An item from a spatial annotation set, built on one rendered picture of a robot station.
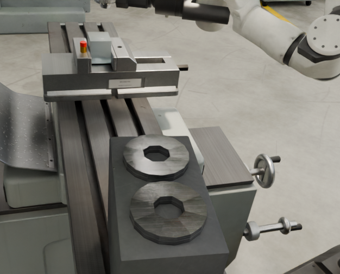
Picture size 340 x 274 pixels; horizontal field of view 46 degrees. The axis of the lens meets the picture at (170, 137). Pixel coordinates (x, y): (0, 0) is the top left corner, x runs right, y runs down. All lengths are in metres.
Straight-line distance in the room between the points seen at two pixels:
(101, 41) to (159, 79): 0.18
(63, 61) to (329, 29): 0.64
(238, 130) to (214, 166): 1.59
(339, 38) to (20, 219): 0.80
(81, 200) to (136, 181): 0.26
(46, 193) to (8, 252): 0.21
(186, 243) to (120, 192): 0.11
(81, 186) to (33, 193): 0.24
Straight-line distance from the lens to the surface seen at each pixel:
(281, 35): 0.80
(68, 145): 0.89
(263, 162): 1.37
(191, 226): 0.46
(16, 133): 1.03
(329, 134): 3.01
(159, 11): 0.88
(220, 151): 1.25
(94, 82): 1.03
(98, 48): 1.03
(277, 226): 1.37
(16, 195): 1.01
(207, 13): 0.84
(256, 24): 0.82
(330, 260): 1.25
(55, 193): 1.01
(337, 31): 0.77
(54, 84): 1.03
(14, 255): 1.15
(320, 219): 2.30
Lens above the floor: 1.49
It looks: 35 degrees down
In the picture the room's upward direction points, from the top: 7 degrees clockwise
